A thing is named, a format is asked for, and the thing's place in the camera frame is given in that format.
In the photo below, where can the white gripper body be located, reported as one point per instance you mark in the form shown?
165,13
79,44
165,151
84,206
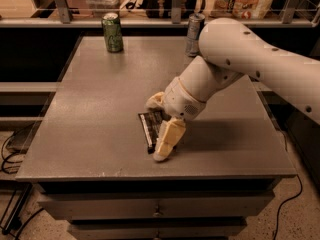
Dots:
181,99

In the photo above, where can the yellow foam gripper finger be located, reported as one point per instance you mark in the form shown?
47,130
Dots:
170,134
155,101

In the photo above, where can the black rxbar chocolate wrapper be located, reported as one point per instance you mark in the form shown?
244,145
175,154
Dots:
151,122

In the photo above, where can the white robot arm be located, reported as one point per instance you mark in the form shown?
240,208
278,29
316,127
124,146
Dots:
228,51

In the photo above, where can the silver blue energy can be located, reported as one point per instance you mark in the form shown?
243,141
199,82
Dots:
195,26

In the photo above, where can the green soda can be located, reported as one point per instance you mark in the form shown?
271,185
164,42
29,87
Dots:
112,32

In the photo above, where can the round drawer knob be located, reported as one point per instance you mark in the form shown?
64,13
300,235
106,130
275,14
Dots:
157,213

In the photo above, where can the grey drawer cabinet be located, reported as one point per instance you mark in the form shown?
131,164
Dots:
90,163

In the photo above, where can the black bag on shelf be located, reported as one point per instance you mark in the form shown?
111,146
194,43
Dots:
163,8

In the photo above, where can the grey metal railing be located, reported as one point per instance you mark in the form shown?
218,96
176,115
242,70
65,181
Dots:
78,14

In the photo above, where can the printed snack bag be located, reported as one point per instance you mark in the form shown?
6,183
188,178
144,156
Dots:
242,9

